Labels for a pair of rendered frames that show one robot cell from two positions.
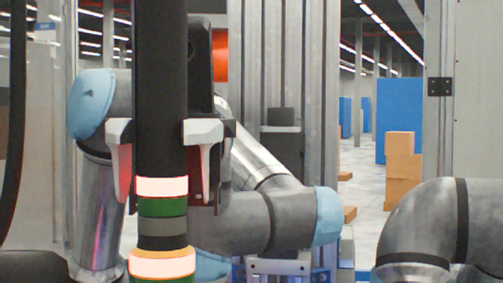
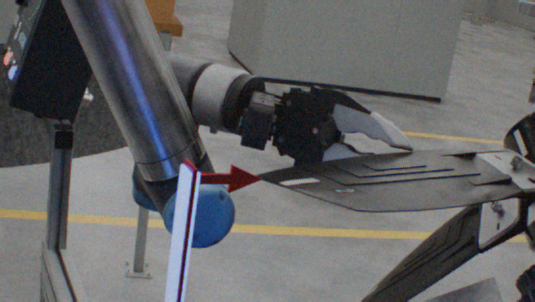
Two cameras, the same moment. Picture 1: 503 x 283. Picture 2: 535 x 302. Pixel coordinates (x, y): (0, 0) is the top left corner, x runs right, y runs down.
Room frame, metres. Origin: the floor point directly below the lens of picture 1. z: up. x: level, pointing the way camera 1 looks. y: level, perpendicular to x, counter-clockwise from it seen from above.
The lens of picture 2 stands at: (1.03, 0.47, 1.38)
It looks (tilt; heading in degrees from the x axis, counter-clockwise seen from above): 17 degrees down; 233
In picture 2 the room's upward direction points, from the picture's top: 9 degrees clockwise
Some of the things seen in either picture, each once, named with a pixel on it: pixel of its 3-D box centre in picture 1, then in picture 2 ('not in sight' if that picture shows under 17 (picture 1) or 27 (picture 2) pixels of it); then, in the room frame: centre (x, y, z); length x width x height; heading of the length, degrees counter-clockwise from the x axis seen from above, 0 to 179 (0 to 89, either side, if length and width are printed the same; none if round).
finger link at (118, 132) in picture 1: (125, 161); not in sight; (0.42, 0.09, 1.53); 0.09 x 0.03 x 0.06; 171
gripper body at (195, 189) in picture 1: (181, 156); not in sight; (0.53, 0.06, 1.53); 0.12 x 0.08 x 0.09; 0
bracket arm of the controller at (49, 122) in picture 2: not in sight; (53, 117); (0.65, -0.63, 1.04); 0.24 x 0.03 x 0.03; 80
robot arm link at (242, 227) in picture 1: (212, 226); not in sight; (0.69, 0.05, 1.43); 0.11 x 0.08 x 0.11; 117
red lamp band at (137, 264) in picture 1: (162, 260); not in sight; (0.40, 0.06, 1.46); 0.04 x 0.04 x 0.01
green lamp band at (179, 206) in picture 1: (162, 203); not in sight; (0.40, 0.06, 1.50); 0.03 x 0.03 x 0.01
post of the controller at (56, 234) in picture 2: not in sight; (58, 187); (0.66, -0.52, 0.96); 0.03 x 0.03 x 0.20; 80
